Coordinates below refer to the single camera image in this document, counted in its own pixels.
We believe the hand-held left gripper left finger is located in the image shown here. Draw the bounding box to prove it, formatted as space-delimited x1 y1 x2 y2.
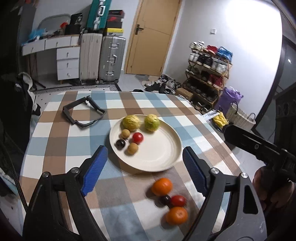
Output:
22 145 109 241

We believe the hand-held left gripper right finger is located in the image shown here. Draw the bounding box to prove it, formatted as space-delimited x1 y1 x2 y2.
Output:
182 146 267 241

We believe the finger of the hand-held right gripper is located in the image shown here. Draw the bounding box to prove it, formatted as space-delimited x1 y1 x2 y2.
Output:
223 124 282 163

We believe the cream round plate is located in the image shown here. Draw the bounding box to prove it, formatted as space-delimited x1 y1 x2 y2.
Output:
109 114 182 172

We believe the red tomato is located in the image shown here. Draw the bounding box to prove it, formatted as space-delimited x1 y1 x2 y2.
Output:
171 195 186 207
132 132 144 144

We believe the yellow guava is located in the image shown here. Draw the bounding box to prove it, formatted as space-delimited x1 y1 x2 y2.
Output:
122 115 141 131

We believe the green guava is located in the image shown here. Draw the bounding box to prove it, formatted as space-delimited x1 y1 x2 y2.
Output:
144 114 160 132

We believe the person's right hand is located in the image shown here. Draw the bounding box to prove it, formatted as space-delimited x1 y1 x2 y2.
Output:
252 166 296 209

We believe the orange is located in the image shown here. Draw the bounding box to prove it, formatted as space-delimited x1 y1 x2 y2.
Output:
151 178 173 196
165 206 188 225

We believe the white paper strip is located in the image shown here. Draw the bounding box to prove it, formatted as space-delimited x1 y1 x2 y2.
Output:
202 111 219 121

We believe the purple bag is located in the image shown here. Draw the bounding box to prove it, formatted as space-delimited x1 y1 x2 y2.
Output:
217 87 244 116

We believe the dark glass door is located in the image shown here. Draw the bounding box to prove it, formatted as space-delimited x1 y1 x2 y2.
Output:
257 35 296 144

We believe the brown cardboard box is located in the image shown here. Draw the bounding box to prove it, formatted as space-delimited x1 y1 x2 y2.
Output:
175 88 194 101

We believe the black clothing pile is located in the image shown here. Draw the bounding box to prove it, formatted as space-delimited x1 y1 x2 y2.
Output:
0 76 30 197

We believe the scattered sneakers pile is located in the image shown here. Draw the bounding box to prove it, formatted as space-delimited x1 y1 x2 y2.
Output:
133 74 184 95

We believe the shoe rack with shoes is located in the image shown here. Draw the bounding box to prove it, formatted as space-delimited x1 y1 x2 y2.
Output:
185 41 233 110

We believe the black backpack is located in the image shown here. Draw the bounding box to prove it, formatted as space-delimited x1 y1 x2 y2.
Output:
13 72 42 122

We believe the silver suitcase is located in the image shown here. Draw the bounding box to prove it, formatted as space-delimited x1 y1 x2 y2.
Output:
98 35 126 84

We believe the white desk with drawers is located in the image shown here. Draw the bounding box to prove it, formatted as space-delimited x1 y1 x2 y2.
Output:
22 35 81 81

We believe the beige suitcase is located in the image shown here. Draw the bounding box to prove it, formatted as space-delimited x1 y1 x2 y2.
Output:
79 33 102 85

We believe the wooden door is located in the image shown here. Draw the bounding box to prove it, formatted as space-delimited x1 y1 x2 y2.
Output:
125 0 182 77

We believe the yellow and white shoe box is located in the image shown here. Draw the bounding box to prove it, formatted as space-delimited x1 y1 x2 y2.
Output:
104 28 124 37

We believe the black storage box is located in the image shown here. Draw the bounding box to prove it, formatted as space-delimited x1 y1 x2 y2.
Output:
65 24 81 36

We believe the blue plastic bag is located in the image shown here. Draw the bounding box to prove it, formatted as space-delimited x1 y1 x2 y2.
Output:
28 28 47 43

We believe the small black printed box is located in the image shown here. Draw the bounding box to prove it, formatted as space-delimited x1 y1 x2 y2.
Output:
70 13 83 26

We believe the teal suitcase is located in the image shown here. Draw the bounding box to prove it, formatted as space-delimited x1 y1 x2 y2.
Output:
87 0 112 32

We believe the woven basket with handles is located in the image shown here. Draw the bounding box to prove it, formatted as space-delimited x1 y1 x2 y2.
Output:
226 102 257 132

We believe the black plastic frame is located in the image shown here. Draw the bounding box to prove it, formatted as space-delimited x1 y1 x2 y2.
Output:
63 95 106 128

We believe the black braided cable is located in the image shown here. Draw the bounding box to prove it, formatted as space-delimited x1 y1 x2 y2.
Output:
0 137 29 211

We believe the grey rounded metal frame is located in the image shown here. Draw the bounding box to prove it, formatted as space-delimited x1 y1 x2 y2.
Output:
37 14 71 35

